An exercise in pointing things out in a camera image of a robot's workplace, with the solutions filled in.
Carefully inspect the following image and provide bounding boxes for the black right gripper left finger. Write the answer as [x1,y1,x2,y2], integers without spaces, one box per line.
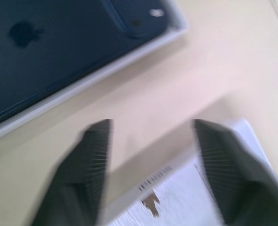
[32,119,114,226]

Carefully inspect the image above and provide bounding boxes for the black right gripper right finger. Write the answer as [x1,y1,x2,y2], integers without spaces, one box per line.
[193,119,278,226]

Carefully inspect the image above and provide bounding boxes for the white box lid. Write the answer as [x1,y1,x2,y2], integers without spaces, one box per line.
[104,117,278,226]

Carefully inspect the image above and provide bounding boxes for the dark blue smartphone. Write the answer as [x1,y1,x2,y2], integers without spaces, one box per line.
[0,0,175,129]

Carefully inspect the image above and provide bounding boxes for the white phone box base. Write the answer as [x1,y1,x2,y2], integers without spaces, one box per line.
[0,0,189,145]

